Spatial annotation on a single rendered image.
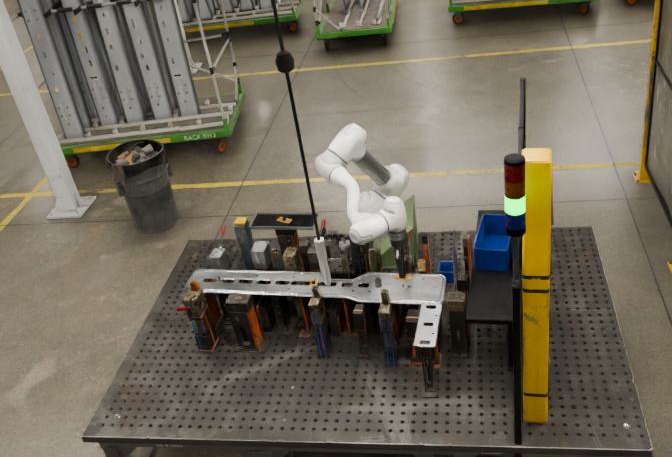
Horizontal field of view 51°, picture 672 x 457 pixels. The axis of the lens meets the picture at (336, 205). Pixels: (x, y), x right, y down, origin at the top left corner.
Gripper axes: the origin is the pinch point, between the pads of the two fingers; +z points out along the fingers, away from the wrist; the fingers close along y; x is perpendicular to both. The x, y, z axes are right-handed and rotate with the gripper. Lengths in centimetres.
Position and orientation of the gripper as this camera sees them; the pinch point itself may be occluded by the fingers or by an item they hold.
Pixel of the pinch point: (401, 270)
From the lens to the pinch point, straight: 349.9
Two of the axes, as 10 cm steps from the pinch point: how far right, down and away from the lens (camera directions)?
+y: -2.2, 5.4, -8.1
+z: 1.5, 8.4, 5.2
